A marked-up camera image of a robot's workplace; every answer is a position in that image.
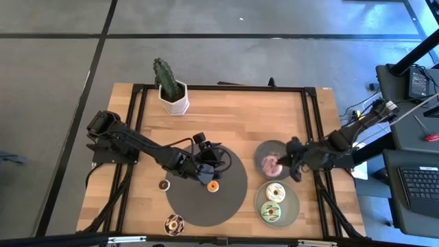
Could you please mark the large green striped donut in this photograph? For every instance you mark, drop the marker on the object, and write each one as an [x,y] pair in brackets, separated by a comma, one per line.
[270,211]

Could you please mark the white paper sheet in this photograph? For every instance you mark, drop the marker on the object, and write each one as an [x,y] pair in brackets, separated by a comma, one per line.
[359,171]

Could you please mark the small orange-iced donut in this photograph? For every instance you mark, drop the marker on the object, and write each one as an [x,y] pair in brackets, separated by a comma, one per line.
[213,186]

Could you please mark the thin pale rod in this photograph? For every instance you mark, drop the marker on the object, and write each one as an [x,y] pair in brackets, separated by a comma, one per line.
[404,115]

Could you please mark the small chocolate-iced donut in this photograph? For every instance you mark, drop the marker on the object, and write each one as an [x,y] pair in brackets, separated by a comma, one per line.
[164,185]

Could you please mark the thick black pole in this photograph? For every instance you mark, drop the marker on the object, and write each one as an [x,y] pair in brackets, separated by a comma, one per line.
[415,55]

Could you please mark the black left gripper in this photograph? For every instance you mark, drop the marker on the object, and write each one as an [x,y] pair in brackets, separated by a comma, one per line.
[205,158]

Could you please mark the white angular plant pot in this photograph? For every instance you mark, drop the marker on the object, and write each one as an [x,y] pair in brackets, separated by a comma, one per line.
[178,108]

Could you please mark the black aluminium table frame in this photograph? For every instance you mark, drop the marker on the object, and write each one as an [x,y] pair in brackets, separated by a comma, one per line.
[223,88]

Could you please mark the green cactus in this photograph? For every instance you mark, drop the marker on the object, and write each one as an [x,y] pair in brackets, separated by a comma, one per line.
[167,77]

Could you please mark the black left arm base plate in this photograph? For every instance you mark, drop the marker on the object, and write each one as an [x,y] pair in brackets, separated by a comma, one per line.
[113,156]

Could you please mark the large dark sprinkled donut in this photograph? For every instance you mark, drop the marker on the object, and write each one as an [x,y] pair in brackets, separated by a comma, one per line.
[174,225]

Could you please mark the black laptop keyboard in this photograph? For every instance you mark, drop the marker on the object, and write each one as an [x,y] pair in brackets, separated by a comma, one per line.
[422,185]

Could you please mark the dark grey desk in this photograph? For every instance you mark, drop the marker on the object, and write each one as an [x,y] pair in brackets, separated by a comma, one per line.
[411,133]
[394,206]

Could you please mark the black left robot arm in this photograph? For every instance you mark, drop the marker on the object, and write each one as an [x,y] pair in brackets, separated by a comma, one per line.
[137,140]

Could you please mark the grey round plate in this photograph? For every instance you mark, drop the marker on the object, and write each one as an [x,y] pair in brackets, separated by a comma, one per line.
[267,149]
[291,206]

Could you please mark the round grey woven placemat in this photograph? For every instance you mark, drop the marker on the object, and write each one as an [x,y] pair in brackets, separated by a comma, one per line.
[205,209]

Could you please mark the large white-iced donut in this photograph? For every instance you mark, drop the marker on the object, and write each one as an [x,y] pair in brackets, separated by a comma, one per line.
[275,192]

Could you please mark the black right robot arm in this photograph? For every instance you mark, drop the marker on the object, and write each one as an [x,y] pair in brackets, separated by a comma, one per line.
[346,139]

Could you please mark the black bar with silver brackets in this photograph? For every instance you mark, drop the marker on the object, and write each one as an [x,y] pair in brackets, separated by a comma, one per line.
[68,239]

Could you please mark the large pink-iced donut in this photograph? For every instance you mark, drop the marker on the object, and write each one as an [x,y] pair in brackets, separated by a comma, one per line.
[271,166]

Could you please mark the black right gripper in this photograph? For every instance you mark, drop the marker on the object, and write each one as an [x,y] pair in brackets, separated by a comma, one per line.
[297,151]

